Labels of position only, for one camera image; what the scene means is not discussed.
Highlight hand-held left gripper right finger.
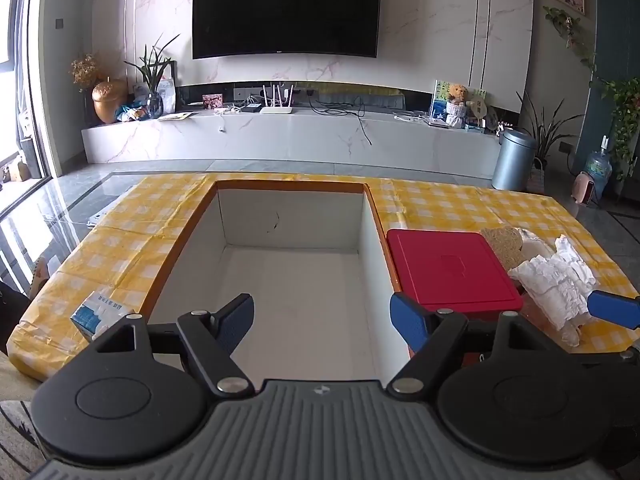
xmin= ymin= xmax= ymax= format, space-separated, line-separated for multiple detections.
xmin=387 ymin=292 xmax=551 ymax=395

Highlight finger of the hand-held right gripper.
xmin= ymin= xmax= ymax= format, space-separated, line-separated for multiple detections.
xmin=570 ymin=347 xmax=640 ymax=368
xmin=586 ymin=289 xmax=640 ymax=332

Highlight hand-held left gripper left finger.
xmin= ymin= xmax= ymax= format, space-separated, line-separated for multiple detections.
xmin=90 ymin=294 xmax=256 ymax=398

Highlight white ruffled cloth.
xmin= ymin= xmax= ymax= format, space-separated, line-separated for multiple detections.
xmin=509 ymin=234 xmax=601 ymax=348

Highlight red box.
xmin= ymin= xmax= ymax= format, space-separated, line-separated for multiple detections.
xmin=386 ymin=229 xmax=525 ymax=322

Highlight brown sponge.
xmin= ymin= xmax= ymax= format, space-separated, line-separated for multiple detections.
xmin=480 ymin=226 xmax=530 ymax=271

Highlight yellow checked tablecloth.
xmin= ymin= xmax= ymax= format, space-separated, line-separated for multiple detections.
xmin=7 ymin=172 xmax=640 ymax=383

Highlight pink heater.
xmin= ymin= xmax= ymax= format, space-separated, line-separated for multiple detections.
xmin=572 ymin=171 xmax=601 ymax=205

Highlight blue white tissue pack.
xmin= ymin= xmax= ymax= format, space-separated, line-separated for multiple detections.
xmin=70 ymin=290 xmax=151 ymax=343

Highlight blue water bottle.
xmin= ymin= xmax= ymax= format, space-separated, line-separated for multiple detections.
xmin=584 ymin=136 xmax=614 ymax=196

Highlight woven basket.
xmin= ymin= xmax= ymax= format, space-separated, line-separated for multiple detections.
xmin=529 ymin=157 xmax=549 ymax=194

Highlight silver trash can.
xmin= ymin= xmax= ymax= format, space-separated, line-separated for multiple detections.
xmin=491 ymin=129 xmax=538 ymax=192

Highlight long leaf potted plant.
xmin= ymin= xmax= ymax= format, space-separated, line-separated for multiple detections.
xmin=517 ymin=91 xmax=584 ymax=171

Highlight leafy green plant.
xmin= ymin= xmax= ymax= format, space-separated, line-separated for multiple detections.
xmin=590 ymin=77 xmax=640 ymax=182

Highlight white router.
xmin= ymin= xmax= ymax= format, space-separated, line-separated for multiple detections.
xmin=261 ymin=82 xmax=296 ymax=115

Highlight brown teddy bear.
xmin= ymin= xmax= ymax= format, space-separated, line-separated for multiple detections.
xmin=446 ymin=85 xmax=470 ymax=127

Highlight green plant in blue vase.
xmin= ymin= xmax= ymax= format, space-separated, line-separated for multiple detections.
xmin=125 ymin=34 xmax=180 ymax=120

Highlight gold apple ornament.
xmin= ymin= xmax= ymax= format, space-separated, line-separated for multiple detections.
xmin=92 ymin=77 xmax=130 ymax=125

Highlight hanging vine plant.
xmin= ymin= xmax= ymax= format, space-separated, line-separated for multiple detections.
xmin=544 ymin=6 xmax=599 ymax=70

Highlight dried flower bunch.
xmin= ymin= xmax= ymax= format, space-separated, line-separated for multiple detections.
xmin=70 ymin=53 xmax=99 ymax=93

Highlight black television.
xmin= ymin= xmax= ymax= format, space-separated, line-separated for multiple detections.
xmin=191 ymin=0 xmax=383 ymax=60

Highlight black cables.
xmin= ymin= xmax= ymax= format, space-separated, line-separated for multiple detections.
xmin=307 ymin=91 xmax=374 ymax=147

